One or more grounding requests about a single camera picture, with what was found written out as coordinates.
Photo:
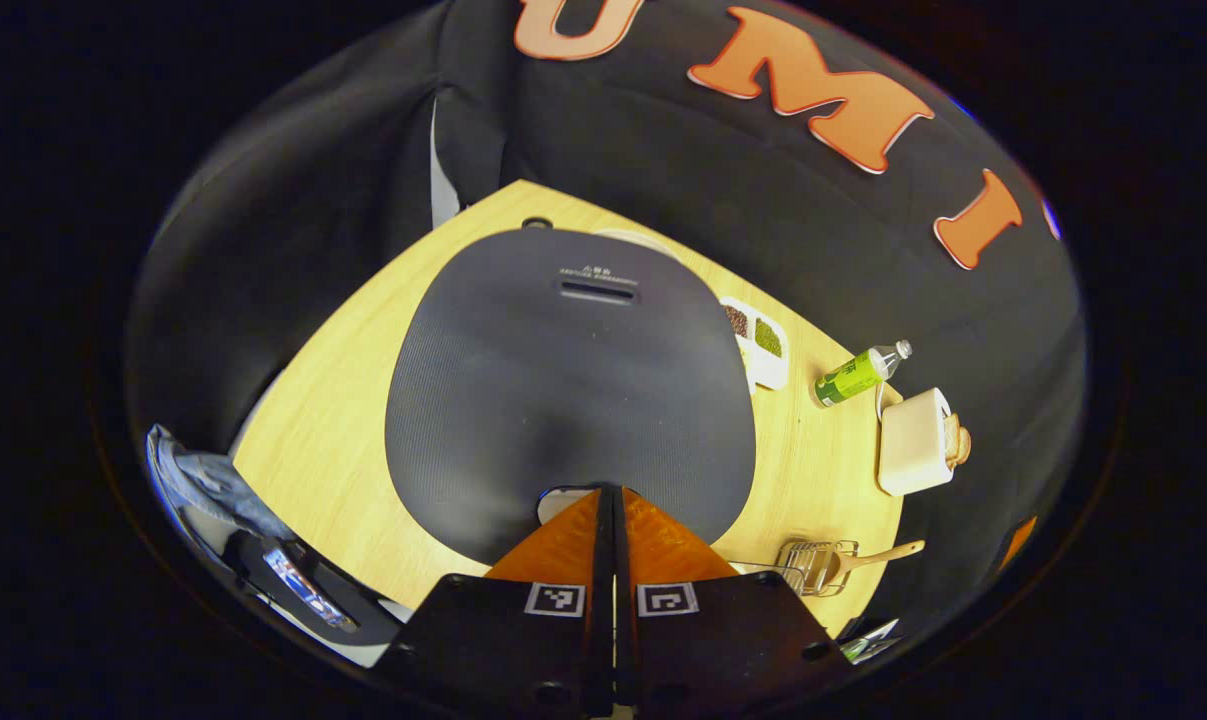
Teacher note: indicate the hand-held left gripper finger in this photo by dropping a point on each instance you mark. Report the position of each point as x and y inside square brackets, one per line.
[625, 640]
[603, 600]

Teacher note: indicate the white divided bean dish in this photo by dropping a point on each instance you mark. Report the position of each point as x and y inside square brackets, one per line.
[768, 370]

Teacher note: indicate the wooden spoon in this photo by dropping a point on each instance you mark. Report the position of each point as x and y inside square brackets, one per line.
[888, 553]

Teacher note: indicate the person's blue jeans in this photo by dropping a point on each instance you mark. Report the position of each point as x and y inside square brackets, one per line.
[213, 480]

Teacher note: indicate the dark grey rice cooker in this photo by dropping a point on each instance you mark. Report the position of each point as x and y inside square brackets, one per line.
[563, 400]

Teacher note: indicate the white toaster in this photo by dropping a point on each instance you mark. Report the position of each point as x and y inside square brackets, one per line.
[913, 445]

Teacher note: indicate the green label drink bottle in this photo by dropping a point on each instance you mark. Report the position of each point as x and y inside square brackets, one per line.
[848, 378]

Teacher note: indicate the toast bread slice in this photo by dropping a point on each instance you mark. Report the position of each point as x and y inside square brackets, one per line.
[960, 440]

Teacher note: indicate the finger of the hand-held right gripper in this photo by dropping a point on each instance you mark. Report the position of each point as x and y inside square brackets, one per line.
[1018, 538]

